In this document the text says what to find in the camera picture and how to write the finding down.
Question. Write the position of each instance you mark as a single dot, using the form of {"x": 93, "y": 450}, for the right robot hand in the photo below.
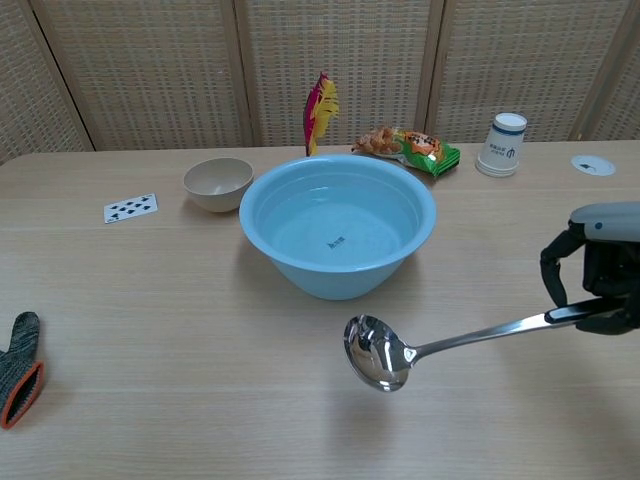
{"x": 600, "y": 260}

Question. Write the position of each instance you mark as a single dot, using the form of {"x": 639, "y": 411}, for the light blue plastic basin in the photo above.
{"x": 337, "y": 225}

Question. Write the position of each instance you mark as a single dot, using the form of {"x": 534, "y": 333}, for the white round cup lid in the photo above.
{"x": 592, "y": 165}

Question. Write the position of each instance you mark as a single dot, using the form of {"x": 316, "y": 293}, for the white paper cup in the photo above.
{"x": 502, "y": 145}

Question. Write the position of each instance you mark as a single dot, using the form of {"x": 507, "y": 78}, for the green orange snack bag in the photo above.
{"x": 410, "y": 149}

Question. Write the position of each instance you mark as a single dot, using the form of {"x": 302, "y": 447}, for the feather shuttlecock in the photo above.
{"x": 320, "y": 112}

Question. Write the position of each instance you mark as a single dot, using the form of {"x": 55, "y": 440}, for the woven folding screen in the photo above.
{"x": 320, "y": 70}

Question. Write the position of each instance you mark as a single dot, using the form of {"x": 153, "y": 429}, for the beige small bowl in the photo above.
{"x": 218, "y": 184}

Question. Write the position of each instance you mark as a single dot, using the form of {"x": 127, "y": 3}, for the spades playing card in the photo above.
{"x": 130, "y": 207}

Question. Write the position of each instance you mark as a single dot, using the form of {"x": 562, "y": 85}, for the grey knit work glove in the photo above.
{"x": 17, "y": 370}

